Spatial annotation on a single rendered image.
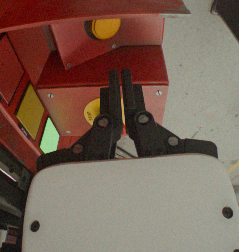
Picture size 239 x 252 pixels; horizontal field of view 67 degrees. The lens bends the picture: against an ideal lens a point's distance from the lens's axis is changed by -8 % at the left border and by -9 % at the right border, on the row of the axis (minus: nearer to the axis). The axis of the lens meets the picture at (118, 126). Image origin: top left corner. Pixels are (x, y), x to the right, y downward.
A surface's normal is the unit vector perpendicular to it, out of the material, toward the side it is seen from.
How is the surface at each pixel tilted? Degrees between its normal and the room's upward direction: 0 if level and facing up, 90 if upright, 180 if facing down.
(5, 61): 90
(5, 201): 90
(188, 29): 0
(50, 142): 90
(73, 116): 0
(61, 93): 0
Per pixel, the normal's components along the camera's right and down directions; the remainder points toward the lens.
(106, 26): 0.54, 0.67
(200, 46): -0.04, 0.82
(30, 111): 1.00, 0.00
